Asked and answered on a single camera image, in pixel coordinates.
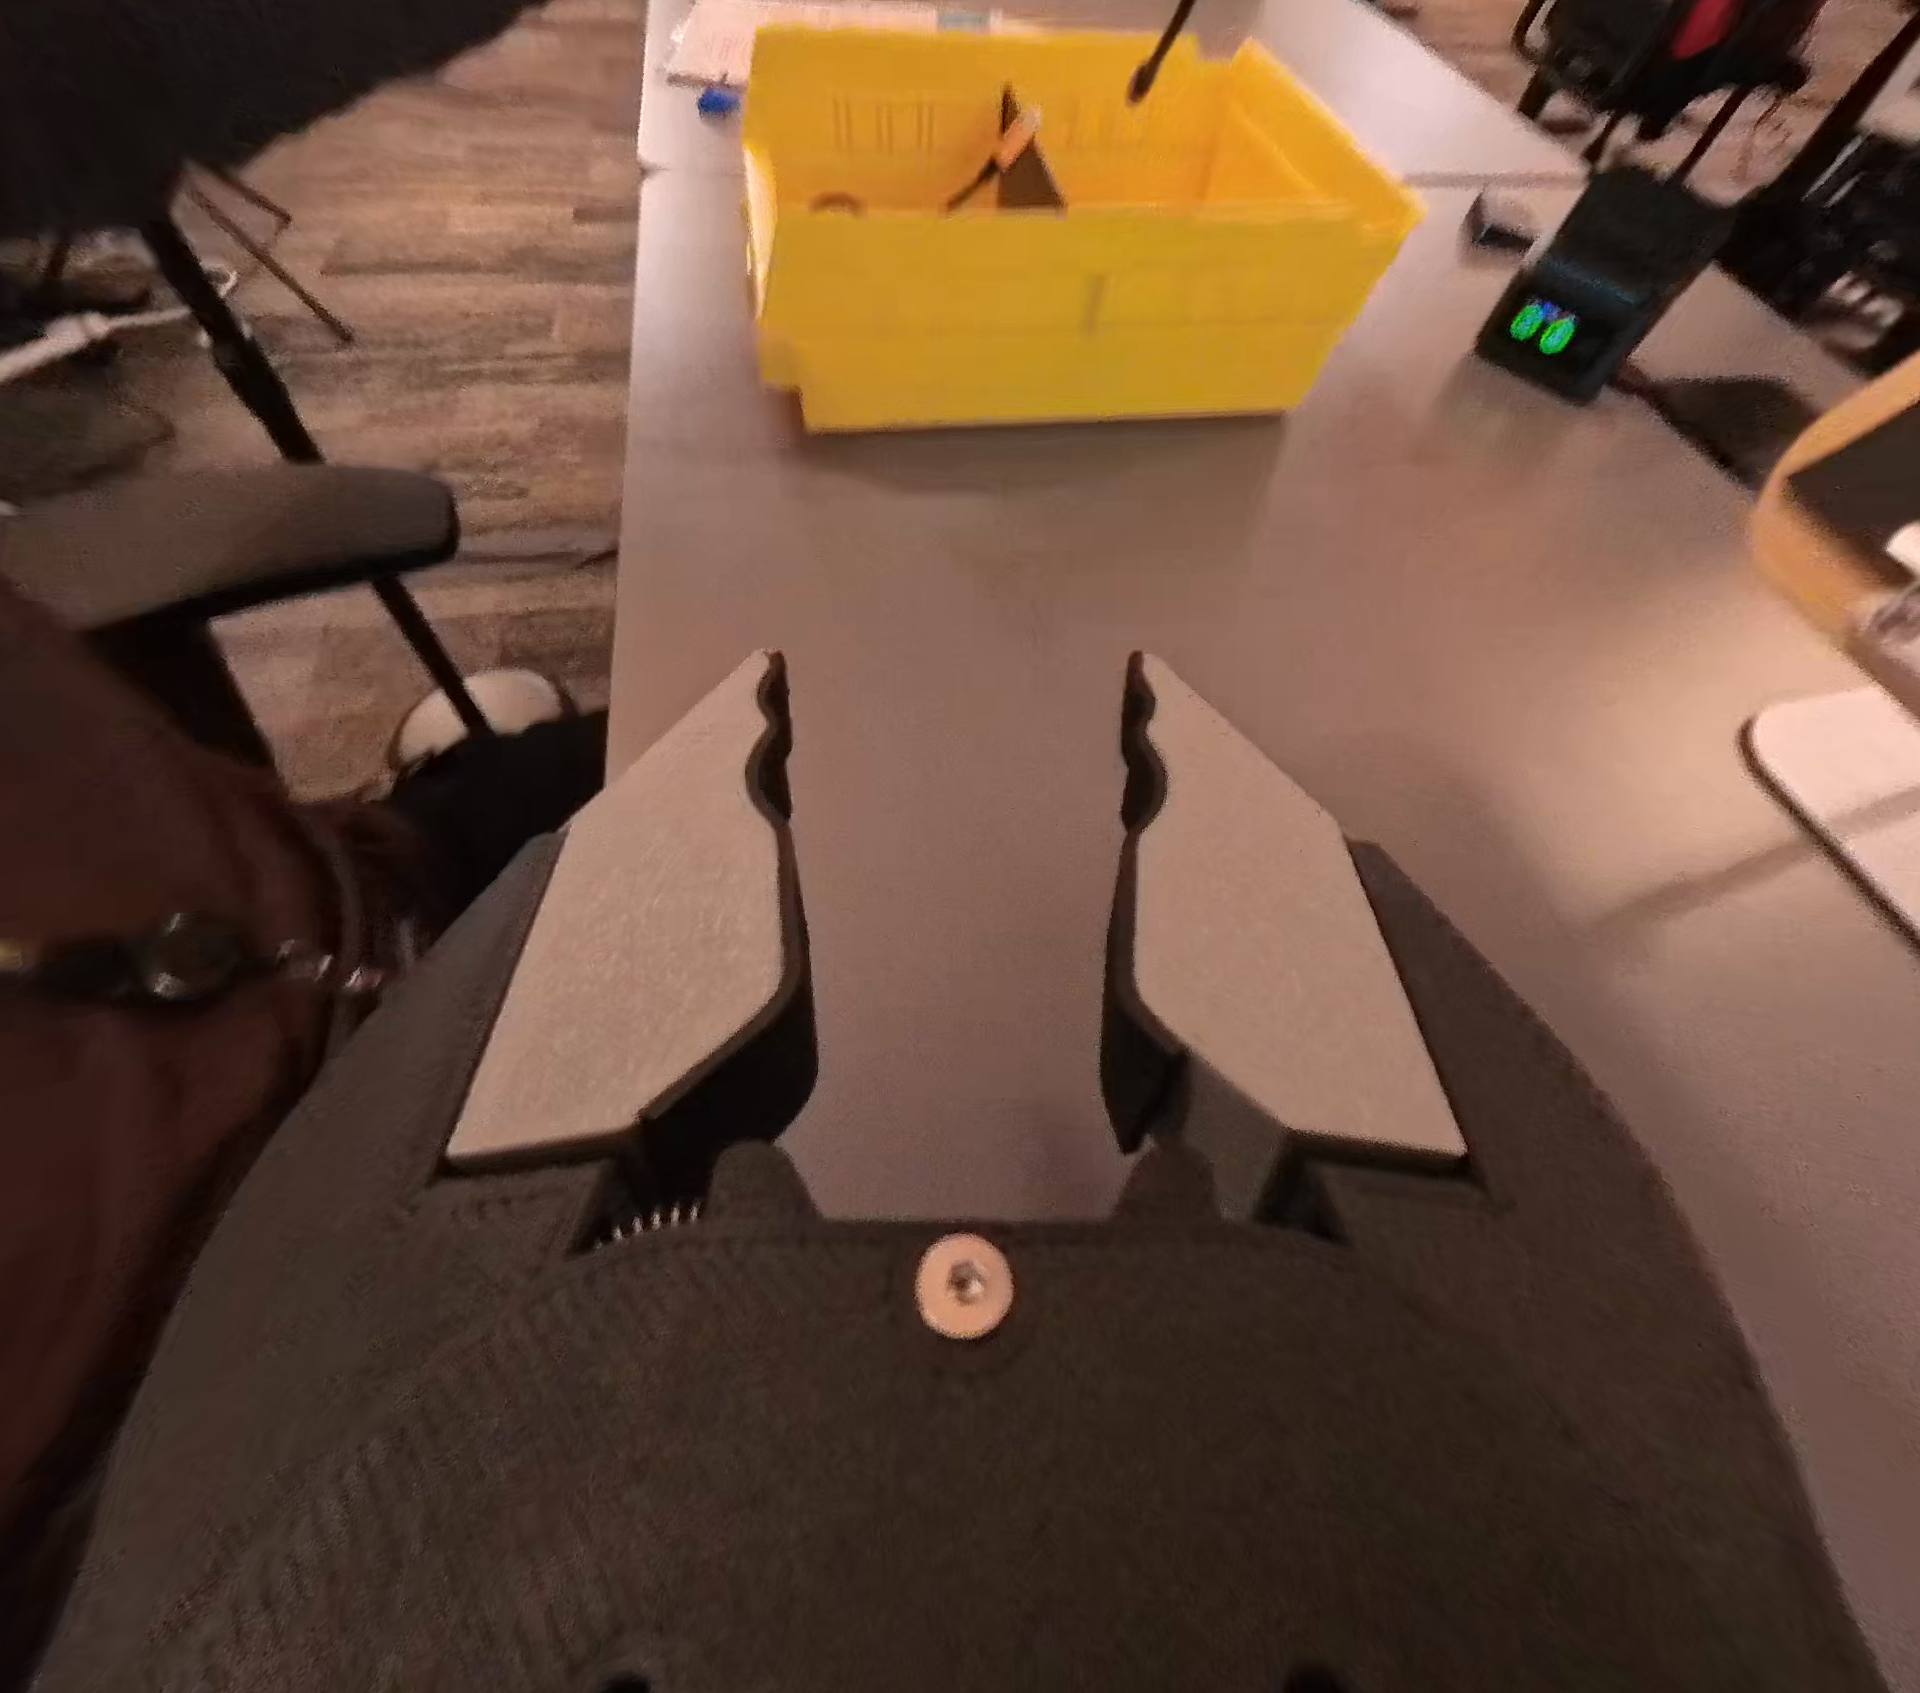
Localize tan rimmed dark object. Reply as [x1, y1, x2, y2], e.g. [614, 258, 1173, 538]
[1747, 354, 1920, 679]

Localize yellow plastic bin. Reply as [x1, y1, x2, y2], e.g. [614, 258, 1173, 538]
[738, 20, 1428, 433]

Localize person's white shoe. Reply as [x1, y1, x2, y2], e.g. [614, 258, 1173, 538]
[384, 665, 577, 783]

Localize black device with green display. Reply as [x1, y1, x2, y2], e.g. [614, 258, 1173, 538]
[1474, 161, 1747, 406]

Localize grey chair armrest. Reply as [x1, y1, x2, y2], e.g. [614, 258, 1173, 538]
[0, 463, 463, 631]

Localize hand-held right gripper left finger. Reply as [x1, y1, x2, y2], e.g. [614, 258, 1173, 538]
[443, 649, 823, 1222]

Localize white monitor stand base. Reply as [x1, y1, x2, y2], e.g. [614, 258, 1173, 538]
[1741, 688, 1920, 948]

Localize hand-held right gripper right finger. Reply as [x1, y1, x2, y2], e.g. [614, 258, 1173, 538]
[1098, 649, 1472, 1227]

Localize white printed paper sheet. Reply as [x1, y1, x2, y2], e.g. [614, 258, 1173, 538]
[667, 0, 1041, 91]

